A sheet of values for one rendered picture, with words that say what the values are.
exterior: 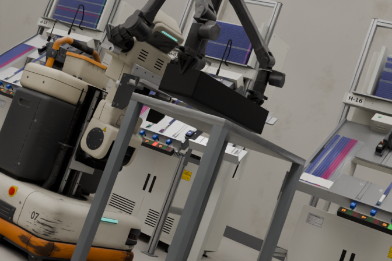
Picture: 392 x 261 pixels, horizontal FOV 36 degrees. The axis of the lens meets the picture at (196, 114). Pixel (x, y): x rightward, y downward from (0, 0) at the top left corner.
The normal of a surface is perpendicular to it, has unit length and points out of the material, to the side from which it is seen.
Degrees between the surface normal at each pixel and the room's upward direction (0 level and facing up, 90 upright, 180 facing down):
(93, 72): 92
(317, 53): 90
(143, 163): 90
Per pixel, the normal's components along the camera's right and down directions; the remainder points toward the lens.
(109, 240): 0.77, 0.23
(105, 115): -0.54, -0.26
